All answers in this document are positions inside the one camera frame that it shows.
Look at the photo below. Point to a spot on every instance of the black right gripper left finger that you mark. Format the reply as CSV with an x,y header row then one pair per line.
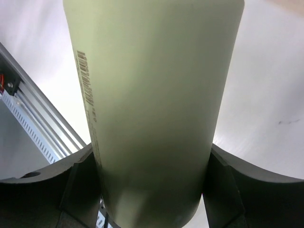
x,y
65,194

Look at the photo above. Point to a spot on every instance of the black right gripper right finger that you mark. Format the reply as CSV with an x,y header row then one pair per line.
x,y
238,194

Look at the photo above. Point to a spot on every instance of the small sage green bottle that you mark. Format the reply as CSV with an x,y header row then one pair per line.
x,y
152,74

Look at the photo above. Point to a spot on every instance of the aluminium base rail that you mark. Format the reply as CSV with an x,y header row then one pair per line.
x,y
66,140

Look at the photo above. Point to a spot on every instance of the slotted white cable duct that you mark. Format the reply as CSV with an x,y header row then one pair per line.
x,y
31,126

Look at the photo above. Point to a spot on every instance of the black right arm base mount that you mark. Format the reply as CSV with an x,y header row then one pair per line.
x,y
9,79

